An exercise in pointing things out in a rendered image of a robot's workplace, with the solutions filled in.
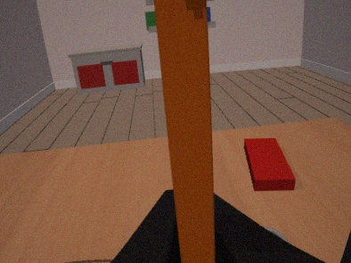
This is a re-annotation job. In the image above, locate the orange handle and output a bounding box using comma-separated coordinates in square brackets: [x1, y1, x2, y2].
[154, 0, 216, 263]

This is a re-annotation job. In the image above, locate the blue handle with grey ring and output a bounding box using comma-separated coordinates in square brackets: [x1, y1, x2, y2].
[265, 226, 288, 242]

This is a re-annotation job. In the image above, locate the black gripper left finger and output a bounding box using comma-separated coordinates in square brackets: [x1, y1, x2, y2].
[110, 189, 182, 263]

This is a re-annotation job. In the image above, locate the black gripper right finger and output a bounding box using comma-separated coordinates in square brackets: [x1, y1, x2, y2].
[213, 193, 325, 263]

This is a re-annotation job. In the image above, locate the red rectangular block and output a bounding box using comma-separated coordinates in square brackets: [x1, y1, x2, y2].
[244, 137, 296, 191]

